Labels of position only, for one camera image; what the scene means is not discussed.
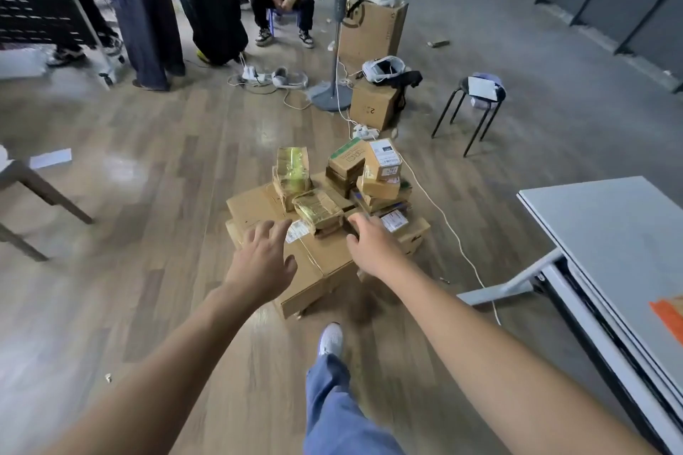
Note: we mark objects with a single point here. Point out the blue plastic chair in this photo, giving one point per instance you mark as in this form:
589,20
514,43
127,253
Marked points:
273,20

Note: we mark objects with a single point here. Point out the white paper sheet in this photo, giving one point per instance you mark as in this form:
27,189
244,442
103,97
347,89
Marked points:
483,88

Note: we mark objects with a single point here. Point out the black plastic lattice crate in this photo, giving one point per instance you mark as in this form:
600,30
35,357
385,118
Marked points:
37,17

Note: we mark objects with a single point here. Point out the black round stool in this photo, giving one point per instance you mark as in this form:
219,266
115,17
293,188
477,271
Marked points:
453,92

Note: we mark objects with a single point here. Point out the person's right hand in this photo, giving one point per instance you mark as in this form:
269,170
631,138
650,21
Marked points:
381,249

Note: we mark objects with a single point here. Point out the white table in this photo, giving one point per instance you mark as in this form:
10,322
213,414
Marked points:
613,225

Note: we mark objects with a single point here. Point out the plain square cardboard box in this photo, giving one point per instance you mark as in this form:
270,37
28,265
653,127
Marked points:
373,105

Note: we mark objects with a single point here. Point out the pile of cardboard boxes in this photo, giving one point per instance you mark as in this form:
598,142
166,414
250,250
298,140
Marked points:
315,268

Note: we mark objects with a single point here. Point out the brown plastic chair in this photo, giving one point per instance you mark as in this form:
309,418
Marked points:
32,182

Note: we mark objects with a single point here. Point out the person's left hand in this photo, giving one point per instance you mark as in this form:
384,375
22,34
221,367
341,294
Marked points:
261,268

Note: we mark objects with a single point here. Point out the person's left forearm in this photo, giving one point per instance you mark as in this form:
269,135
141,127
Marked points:
149,380

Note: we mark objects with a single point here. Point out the white plastic bag with device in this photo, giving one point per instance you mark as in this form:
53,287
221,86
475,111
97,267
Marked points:
376,71

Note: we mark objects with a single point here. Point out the orange perforated plastic mat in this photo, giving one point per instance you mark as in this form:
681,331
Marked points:
669,318

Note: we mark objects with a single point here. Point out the white paper slip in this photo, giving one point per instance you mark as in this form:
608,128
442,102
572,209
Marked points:
50,158

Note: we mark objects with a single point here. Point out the person's right forearm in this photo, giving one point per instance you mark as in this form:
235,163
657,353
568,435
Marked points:
517,374

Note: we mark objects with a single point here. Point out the person's white right shoe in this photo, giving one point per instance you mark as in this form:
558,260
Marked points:
331,340

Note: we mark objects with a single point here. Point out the lilac paper folder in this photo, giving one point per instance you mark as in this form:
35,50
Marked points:
480,104

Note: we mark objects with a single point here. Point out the white power strip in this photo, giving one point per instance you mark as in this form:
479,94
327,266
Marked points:
367,132
252,75

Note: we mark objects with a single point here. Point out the white sneaker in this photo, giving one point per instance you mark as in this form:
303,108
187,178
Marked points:
288,80

